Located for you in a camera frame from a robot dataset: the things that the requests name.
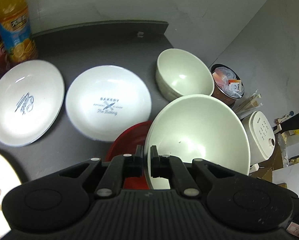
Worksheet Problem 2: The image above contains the red and black bowl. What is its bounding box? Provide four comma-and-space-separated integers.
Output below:
106, 121, 152, 190

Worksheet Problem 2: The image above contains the white bakery print plate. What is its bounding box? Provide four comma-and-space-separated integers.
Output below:
66, 65, 152, 142

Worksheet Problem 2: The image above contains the orange juice bottle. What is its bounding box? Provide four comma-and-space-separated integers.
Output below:
0, 0, 38, 65

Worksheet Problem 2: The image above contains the white electric kettle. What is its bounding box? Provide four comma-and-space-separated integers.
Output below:
242, 111, 276, 167

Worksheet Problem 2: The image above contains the cardboard box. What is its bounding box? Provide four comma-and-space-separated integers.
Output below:
249, 129, 299, 182

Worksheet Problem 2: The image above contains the cream ceramic bowl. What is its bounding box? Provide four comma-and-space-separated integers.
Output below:
155, 48, 214, 101
144, 94, 250, 190

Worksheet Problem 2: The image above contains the brown pot with packets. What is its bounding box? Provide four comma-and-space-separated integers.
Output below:
211, 63, 244, 108

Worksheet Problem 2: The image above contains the white deep plate blue script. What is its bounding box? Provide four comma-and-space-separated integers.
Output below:
0, 60, 65, 147

